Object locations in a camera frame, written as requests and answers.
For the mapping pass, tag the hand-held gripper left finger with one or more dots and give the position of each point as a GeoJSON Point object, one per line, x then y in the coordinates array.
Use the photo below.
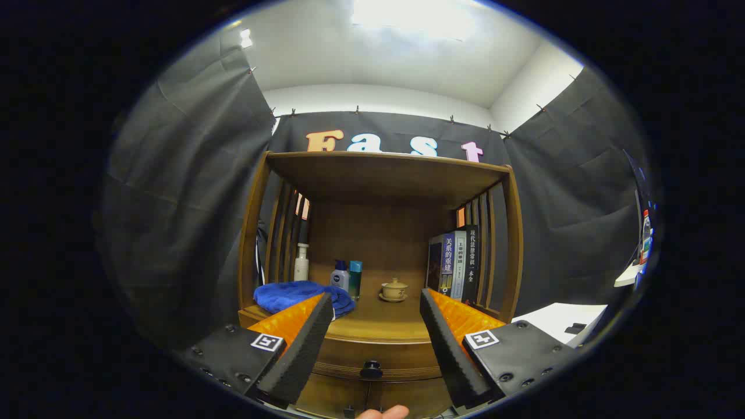
{"type": "Point", "coordinates": [302, 349]}

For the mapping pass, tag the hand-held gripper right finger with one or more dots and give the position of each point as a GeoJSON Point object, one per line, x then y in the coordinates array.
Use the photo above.
{"type": "Point", "coordinates": [448, 349]}

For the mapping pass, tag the wooden drawer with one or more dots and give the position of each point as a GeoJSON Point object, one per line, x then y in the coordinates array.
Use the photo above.
{"type": "Point", "coordinates": [378, 352]}

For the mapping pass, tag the black round drawer knob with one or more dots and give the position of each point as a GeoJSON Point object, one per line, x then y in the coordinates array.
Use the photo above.
{"type": "Point", "coordinates": [371, 369]}

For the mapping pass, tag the wooden countertop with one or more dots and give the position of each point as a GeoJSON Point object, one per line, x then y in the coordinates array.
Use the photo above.
{"type": "Point", "coordinates": [384, 320]}

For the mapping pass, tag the white drawer unit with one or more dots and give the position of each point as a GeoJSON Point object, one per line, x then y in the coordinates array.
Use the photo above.
{"type": "Point", "coordinates": [553, 320]}

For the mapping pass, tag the wooden cabinet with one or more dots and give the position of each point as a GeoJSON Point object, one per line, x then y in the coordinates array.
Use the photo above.
{"type": "Point", "coordinates": [384, 180]}

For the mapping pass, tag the blue folded towel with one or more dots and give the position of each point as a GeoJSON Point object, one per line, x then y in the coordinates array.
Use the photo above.
{"type": "Point", "coordinates": [285, 294]}

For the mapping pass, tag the beige saucer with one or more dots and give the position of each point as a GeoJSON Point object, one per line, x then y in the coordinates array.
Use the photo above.
{"type": "Point", "coordinates": [393, 299]}

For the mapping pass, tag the white spine book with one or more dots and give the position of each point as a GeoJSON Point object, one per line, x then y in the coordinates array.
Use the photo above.
{"type": "Point", "coordinates": [460, 273]}

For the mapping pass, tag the white bottle blue cap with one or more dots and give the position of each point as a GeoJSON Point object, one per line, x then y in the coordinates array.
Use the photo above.
{"type": "Point", "coordinates": [340, 279]}

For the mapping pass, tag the white pump bottle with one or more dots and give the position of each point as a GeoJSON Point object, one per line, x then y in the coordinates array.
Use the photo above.
{"type": "Point", "coordinates": [301, 267]}

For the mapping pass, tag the beige lidded teacup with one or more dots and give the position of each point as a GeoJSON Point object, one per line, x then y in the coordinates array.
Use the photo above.
{"type": "Point", "coordinates": [394, 288]}

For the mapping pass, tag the teal bottle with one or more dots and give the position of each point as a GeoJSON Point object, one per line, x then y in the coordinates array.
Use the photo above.
{"type": "Point", "coordinates": [355, 282]}

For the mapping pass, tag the black spine book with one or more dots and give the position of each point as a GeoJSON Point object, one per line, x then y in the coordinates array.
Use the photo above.
{"type": "Point", "coordinates": [472, 262]}

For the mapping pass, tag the black backdrop cloth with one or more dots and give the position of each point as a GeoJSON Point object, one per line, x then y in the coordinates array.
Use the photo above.
{"type": "Point", "coordinates": [174, 203]}

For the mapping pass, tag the white side table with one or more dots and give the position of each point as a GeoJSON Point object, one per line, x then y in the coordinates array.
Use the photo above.
{"type": "Point", "coordinates": [628, 276]}

